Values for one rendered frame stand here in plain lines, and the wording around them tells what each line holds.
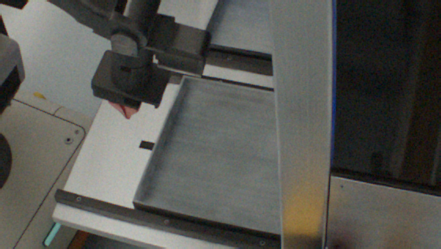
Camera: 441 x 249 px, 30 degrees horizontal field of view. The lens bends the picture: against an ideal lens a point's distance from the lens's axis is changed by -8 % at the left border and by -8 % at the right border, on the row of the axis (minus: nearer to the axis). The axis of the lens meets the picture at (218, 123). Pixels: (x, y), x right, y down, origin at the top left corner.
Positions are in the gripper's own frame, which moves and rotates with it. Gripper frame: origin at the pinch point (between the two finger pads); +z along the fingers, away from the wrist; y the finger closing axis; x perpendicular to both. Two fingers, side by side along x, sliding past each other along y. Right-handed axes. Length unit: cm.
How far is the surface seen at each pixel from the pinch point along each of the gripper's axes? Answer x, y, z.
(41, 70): 83, -57, 121
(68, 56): 90, -50, 119
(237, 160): 7.1, 16.5, 15.2
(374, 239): -13.4, 38.0, -8.7
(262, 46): 31.8, 14.6, 15.6
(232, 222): -6.2, 19.0, 11.3
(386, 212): -13.4, 37.4, -16.2
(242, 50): 27.6, 11.5, 13.5
